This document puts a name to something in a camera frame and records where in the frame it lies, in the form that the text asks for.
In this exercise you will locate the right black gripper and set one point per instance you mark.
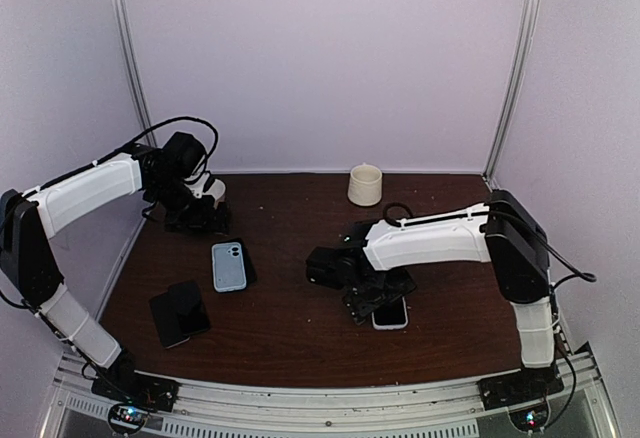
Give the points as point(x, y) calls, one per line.
point(402, 283)

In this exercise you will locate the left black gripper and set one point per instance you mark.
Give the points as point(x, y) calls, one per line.
point(201, 221)

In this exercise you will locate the silver edged black smartphone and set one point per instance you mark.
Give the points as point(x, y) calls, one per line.
point(391, 315)

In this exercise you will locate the lavender phone case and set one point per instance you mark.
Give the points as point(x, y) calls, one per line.
point(395, 327)

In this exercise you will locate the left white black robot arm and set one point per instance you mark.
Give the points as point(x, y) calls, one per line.
point(74, 221)

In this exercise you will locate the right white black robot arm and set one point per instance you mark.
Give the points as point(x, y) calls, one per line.
point(370, 264)

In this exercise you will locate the light blue phone case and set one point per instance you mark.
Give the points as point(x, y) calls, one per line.
point(228, 267)

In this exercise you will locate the black smartphone under blue case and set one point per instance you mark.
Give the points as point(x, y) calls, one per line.
point(250, 272)

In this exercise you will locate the black smartphone top of stack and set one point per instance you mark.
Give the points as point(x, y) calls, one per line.
point(189, 307)

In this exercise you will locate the black smartphone under stack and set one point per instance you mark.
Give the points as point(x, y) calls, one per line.
point(166, 321)

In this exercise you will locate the cream ribbed cup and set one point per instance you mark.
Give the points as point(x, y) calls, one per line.
point(365, 185)

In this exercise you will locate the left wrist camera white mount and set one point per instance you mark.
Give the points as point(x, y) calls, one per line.
point(209, 190)

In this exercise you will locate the aluminium front rail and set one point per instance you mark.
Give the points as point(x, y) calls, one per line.
point(452, 408)

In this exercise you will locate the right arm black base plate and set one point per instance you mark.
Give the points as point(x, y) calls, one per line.
point(519, 387)

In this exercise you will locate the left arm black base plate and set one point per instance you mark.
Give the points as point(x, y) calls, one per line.
point(143, 391)

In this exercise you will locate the left aluminium corner post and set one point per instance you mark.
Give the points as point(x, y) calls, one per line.
point(131, 67)

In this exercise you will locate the aluminium corner post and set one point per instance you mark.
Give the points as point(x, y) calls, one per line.
point(131, 67)
point(527, 27)

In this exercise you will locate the right aluminium corner post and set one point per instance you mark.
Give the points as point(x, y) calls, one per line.
point(527, 27)

